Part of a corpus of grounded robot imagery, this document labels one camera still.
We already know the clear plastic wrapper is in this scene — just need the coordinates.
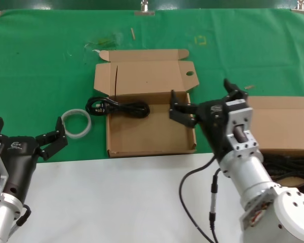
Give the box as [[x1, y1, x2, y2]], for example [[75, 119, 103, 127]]
[[85, 32, 124, 50]]

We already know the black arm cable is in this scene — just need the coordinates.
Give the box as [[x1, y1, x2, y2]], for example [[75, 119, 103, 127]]
[[179, 156, 222, 243], [9, 204, 32, 240]]

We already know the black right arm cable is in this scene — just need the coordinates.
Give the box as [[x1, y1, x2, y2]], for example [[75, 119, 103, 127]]
[[179, 156, 222, 243]]

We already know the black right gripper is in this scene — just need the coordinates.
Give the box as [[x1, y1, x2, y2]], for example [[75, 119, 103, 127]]
[[169, 78, 249, 163]]

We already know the black power cable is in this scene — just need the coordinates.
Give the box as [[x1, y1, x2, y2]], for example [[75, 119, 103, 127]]
[[85, 97, 150, 118]]

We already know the green table cloth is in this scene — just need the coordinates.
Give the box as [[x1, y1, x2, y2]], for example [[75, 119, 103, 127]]
[[0, 9, 304, 164]]

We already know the pile of black cables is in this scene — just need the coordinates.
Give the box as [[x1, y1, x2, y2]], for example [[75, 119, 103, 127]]
[[262, 151, 304, 189]]

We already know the open cardboard box holding cables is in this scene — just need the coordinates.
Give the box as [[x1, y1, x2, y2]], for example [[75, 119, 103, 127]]
[[245, 96, 304, 189]]

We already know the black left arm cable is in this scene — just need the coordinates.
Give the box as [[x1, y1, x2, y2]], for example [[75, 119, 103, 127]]
[[9, 204, 32, 240]]

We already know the clear tape roll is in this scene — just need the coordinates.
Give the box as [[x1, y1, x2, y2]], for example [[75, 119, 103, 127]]
[[61, 108, 93, 140]]

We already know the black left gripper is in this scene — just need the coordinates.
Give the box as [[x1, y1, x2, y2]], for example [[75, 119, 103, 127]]
[[0, 116, 68, 205]]

